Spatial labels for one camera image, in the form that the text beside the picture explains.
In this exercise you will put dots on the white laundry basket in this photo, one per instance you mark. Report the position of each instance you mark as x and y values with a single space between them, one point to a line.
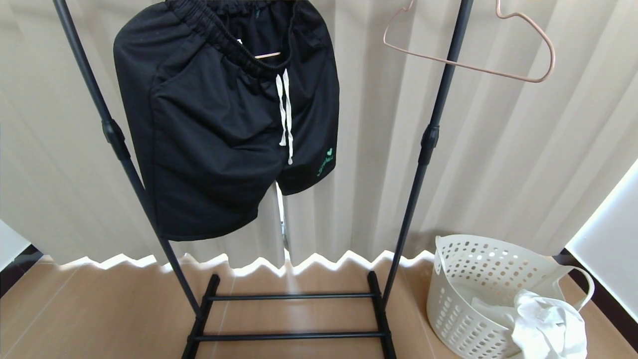
473 269

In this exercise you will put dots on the white garment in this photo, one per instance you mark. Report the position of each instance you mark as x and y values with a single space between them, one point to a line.
548 324

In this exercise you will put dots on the beige curtain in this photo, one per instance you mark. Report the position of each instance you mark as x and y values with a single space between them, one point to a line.
523 149

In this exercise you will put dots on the black shorts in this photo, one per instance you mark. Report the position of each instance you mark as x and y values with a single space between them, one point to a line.
214 149

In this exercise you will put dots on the pink clothes hanger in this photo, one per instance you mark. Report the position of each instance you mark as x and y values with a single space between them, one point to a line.
498 72
266 55

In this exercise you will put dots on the black clothes rack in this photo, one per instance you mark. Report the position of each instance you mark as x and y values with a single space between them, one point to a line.
431 137

